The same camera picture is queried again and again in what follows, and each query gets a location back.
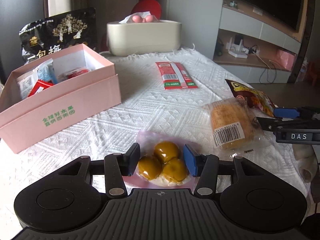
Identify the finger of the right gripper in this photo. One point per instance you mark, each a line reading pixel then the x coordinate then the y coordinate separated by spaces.
pixel 286 113
pixel 267 124

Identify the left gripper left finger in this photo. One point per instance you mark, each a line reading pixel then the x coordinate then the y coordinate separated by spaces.
pixel 117 166

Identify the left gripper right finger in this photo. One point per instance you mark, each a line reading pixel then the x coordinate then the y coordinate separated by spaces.
pixel 203 167

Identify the green plums vacuum pack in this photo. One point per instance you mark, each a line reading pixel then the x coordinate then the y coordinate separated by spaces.
pixel 161 163

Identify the red lid jelly cup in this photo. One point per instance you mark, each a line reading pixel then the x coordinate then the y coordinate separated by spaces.
pixel 73 73

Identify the white blue snack packet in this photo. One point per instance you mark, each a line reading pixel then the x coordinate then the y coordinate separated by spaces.
pixel 45 72

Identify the spicy snack bag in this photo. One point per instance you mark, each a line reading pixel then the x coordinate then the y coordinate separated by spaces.
pixel 254 98

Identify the wrapped orange bun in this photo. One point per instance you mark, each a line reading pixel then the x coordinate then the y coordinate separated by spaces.
pixel 234 124

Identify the pink bag on shelf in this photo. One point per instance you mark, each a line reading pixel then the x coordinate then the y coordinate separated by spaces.
pixel 285 58

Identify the white tv cabinet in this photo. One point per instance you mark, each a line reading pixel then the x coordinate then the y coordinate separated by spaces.
pixel 258 28

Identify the white router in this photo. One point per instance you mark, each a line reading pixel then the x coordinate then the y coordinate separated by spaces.
pixel 236 48

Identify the white textured table cloth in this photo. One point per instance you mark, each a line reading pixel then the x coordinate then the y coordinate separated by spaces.
pixel 55 189

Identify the red green sachet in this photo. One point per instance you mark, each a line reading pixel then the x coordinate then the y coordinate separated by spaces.
pixel 174 76

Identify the pink cardboard box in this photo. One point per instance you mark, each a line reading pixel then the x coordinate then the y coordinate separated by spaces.
pixel 25 122

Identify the grey white snack packet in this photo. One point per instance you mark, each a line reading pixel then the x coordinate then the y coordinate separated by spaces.
pixel 26 82

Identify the cream tissue box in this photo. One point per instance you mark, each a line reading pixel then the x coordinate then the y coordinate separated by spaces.
pixel 124 39

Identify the black plum snack bag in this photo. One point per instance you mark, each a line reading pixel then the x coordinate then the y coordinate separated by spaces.
pixel 52 34

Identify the pink tissue box ornament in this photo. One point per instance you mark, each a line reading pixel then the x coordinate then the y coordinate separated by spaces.
pixel 140 19

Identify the red round object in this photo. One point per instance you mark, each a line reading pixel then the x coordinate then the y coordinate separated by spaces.
pixel 152 6

